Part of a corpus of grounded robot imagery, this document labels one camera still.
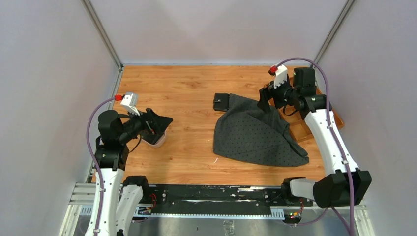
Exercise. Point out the dark grey dotted cloth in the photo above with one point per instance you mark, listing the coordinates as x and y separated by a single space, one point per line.
245 133

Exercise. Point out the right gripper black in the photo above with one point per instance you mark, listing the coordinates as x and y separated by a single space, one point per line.
267 93

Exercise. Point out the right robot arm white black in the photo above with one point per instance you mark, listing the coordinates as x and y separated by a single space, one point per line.
345 183

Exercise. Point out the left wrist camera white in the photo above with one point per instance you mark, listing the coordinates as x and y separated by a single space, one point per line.
129 102

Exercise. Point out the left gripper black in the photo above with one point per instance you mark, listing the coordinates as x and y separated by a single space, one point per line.
157 124

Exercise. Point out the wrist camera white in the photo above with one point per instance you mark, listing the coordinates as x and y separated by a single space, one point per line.
129 102
280 76

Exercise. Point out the brown wooden compartment tray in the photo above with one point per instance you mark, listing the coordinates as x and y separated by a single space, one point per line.
299 130

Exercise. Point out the aluminium frame rail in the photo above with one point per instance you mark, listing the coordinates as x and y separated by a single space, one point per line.
82 199

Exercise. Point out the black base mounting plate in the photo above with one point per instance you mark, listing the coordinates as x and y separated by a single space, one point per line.
194 200

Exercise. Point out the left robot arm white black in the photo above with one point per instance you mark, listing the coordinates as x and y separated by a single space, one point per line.
116 197

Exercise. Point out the pink oval tray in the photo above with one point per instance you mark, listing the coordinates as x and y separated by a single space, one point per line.
154 140

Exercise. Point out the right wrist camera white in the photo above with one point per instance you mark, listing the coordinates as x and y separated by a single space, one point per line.
280 76

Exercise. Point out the black leather card holder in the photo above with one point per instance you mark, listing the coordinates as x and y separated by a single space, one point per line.
221 102

